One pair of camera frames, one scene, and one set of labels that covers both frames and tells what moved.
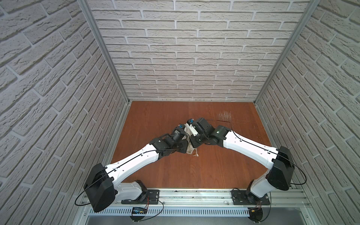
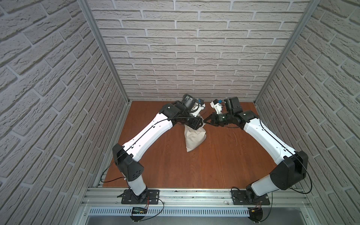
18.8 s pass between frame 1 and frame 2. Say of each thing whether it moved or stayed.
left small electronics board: stayed
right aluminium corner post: stayed
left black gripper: moved
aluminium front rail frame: stayed
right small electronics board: stayed
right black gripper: moved
